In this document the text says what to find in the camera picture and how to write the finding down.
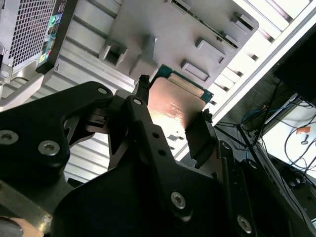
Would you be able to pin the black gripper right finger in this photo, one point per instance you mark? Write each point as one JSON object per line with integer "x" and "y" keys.
{"x": 202, "y": 143}

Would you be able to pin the silver CPU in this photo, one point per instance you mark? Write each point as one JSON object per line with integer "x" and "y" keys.
{"x": 172, "y": 101}

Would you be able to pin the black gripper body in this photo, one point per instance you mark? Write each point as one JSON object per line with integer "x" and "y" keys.
{"x": 118, "y": 209}

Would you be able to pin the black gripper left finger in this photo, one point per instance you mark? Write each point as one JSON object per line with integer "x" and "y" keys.
{"x": 32, "y": 138}

